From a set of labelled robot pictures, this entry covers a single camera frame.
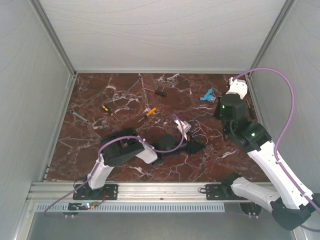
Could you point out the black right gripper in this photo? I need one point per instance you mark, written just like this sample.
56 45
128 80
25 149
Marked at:
216 113

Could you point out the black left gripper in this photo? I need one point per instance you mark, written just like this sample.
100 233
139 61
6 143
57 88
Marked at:
193 146

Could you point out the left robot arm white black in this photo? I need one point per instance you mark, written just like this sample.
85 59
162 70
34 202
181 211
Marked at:
121 146

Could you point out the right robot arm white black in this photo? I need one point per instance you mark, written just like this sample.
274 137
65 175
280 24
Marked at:
291 204

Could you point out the dark screwdriver right edge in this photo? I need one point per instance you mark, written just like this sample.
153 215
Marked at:
251 111

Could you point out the blue plastic connector piece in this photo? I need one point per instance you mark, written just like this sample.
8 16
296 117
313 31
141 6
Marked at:
209 96

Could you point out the small black screwdriver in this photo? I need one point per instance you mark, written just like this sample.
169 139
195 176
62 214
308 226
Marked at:
161 93

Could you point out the yellow black small tool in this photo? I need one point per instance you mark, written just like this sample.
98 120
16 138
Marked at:
110 112

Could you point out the small grey wrench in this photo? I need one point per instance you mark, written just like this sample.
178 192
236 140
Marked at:
79 116

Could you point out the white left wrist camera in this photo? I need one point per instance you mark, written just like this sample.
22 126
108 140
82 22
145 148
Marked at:
183 127

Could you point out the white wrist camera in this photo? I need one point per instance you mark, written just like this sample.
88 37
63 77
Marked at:
237 86
183 127

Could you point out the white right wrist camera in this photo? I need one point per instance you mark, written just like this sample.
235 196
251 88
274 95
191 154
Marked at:
237 86

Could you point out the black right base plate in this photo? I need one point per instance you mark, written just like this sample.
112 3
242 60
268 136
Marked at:
215 192

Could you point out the orange handled screwdriver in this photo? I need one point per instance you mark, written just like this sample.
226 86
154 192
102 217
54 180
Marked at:
153 110

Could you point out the grey slotted cable duct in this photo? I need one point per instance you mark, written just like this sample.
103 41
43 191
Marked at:
133 207

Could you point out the aluminium corner post right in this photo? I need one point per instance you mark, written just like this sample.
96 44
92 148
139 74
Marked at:
279 20

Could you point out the aluminium corner post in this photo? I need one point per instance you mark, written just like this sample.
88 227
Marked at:
279 20
37 6

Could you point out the aluminium front rail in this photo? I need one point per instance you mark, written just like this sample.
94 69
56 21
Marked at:
148 192

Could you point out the aluminium corner post left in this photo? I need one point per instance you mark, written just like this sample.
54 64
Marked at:
37 6

